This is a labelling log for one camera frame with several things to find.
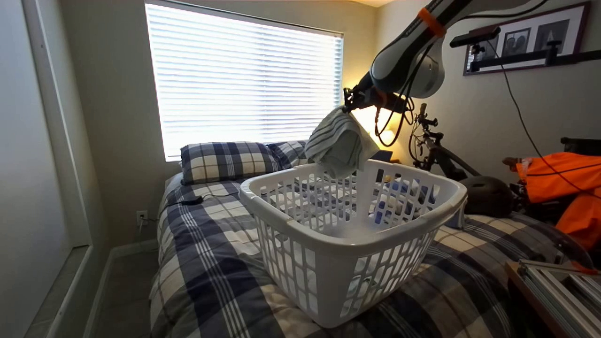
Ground white and black striped towel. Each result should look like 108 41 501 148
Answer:
304 106 380 179

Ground white plastic laundry basket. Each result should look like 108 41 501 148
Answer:
239 159 469 329

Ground bed with plaid duvet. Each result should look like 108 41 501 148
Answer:
149 165 595 338

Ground glowing table lamp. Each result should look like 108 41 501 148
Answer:
351 106 410 161

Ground small plaid pillow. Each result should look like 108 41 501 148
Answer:
267 140 310 170

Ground black bicycle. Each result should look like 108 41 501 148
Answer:
408 103 484 179

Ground heap of blue white towels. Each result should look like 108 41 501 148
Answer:
369 177 443 226

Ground window with white blinds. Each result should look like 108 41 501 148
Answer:
144 2 345 162

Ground black bicycle helmet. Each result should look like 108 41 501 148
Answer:
459 176 516 218

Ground large plaid pillow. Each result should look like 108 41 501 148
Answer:
180 141 283 185

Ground orange jacket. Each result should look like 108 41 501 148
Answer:
515 152 601 251

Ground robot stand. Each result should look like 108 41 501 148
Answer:
506 259 601 338

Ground camera on mount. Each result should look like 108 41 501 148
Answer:
449 25 601 74

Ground framed pictures on wall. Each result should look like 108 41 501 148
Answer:
463 1 592 77

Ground black charger cable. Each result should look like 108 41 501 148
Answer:
165 193 235 208

